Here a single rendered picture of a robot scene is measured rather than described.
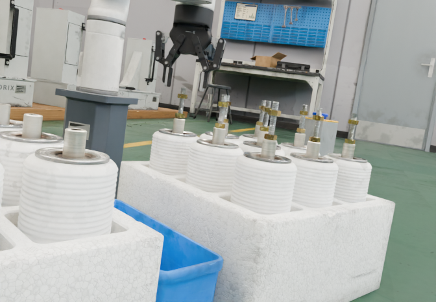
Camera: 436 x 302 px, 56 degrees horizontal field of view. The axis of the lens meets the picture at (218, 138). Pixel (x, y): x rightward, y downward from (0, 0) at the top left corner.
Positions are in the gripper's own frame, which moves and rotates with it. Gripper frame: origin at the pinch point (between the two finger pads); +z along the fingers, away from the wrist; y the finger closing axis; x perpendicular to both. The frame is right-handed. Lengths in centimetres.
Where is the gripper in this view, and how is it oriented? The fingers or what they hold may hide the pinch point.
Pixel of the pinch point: (185, 81)
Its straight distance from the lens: 81.6
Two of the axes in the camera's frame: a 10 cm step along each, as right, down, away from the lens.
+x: -1.8, 0.8, -9.8
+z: -1.4, 9.8, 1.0
